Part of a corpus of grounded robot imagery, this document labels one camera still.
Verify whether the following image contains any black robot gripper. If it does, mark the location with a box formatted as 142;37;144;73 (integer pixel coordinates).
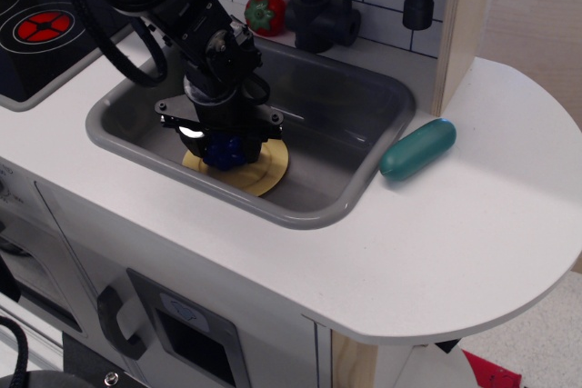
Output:
155;74;284;164

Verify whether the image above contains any blue toy blueberries cluster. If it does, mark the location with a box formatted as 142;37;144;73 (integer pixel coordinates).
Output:
203;133;246;171

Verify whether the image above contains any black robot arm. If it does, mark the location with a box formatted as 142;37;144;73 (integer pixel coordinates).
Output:
71;0;283;171

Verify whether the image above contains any yellow toy plate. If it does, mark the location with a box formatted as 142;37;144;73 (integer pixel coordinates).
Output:
182;139;289;196

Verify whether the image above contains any grey plastic sink basin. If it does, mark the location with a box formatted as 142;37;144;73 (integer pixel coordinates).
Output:
85;39;415;229

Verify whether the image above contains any red toy strawberry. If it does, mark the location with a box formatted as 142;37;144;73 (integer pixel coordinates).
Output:
244;0;286;37

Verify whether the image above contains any black toy faucet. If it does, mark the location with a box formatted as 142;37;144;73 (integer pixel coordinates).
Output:
285;0;434;54

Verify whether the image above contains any teal toy cucumber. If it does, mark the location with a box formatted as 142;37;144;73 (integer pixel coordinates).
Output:
379;118;457;182

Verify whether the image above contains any grey dishwasher panel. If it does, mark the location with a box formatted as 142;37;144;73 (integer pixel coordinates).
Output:
126;269;251;387

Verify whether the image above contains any black toy stove top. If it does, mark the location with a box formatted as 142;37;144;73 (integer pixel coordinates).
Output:
0;0;161;112

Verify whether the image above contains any grey oven door window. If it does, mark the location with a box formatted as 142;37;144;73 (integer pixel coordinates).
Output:
1;220;83;333

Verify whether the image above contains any wooden side panel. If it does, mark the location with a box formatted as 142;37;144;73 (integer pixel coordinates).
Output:
431;0;490;116

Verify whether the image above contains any red object on floor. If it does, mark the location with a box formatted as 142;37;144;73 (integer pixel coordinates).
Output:
463;350;522;388

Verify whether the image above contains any black oven door handle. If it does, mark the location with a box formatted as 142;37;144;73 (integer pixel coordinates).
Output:
96;286;146;361

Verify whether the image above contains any black braided cable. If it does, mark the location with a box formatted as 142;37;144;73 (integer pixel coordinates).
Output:
0;313;31;388

